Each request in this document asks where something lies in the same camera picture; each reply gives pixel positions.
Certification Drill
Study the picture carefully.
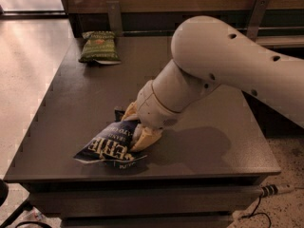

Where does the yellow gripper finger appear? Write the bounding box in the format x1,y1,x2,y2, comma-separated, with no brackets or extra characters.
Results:
122,102,138,121
130,123,162,152

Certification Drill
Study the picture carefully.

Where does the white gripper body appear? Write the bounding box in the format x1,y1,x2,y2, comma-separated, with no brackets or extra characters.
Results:
136,81,180,129

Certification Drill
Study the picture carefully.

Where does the blue kettle chip bag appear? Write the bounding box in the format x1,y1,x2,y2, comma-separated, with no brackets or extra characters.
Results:
74,110,145,169

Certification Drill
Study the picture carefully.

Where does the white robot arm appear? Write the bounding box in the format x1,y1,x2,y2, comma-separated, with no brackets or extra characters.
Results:
123,16,304,152

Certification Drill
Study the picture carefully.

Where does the green jalapeno chip bag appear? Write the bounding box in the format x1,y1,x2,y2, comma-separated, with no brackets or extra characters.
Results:
79,31,121,65

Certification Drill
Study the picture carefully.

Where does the black chair base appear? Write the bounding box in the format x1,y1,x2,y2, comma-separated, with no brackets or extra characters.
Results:
0,179,54,228

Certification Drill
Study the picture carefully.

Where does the left metal rail bracket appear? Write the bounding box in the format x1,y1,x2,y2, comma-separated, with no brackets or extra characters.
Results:
106,1,124,36

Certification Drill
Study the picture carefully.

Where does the metal rail bracket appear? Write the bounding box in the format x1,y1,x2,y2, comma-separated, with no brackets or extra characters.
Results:
246,0,271,41
106,1,124,36

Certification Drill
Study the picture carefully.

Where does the black cable with connector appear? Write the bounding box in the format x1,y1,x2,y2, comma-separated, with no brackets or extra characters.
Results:
239,183,296,228

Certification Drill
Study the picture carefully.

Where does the right metal rail bracket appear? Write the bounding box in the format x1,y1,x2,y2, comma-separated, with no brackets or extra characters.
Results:
246,0,271,41

